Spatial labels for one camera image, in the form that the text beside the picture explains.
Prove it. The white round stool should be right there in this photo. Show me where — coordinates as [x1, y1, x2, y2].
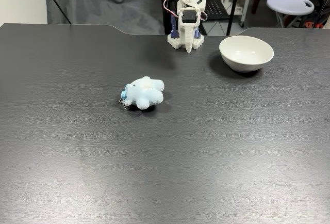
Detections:
[266, 0, 316, 28]

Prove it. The skyblue plush bear doll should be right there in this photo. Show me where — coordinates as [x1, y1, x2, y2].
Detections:
[119, 76, 166, 111]

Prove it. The white cart frame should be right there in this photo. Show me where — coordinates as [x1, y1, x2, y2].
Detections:
[221, 0, 255, 27]

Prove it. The white ceramic bowl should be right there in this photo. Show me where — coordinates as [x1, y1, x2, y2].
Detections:
[219, 35, 274, 73]

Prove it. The red black machine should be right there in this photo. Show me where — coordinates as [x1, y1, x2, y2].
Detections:
[300, 0, 330, 29]

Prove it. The black metal perforated rack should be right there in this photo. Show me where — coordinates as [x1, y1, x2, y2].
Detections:
[202, 0, 242, 36]

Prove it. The grey backdrop cloth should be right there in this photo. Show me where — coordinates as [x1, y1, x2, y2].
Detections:
[46, 0, 171, 35]

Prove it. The red white servo cable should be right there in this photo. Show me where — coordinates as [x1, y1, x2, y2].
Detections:
[163, 0, 181, 18]

